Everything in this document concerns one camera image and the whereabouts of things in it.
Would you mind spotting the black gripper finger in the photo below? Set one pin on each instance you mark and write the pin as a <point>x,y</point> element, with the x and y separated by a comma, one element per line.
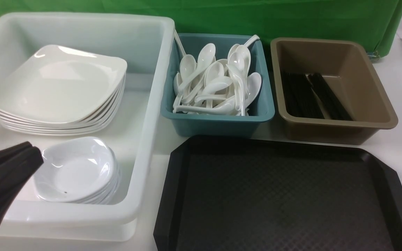
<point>15,173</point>

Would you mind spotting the large white square plate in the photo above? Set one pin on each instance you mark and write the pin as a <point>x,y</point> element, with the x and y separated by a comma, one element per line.
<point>59,85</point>

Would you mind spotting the stack of white bowls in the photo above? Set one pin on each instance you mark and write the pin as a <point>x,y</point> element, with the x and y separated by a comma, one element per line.
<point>79,171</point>

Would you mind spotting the stack of white plates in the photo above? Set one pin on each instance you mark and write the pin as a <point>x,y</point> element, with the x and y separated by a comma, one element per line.
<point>97,121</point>

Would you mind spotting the large white plastic bin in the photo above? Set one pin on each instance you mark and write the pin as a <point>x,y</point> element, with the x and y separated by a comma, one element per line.
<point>146,43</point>

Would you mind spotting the black serving tray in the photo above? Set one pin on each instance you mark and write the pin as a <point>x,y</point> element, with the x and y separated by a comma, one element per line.
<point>236,194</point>

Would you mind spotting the pile of white spoons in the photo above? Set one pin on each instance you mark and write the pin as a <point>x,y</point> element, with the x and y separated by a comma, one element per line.
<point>213,86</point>

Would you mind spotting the teal plastic spoon bin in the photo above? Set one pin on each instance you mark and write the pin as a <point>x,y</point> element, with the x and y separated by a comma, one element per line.
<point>262,109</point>

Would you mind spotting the black chopsticks in bin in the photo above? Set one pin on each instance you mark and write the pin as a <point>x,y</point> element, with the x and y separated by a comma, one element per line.
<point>307,96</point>

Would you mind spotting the brown plastic chopstick bin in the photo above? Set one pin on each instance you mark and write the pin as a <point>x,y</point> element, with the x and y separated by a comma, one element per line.
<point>348,71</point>

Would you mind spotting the green cloth backdrop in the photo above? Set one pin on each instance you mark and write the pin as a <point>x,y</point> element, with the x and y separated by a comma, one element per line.
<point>371,23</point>

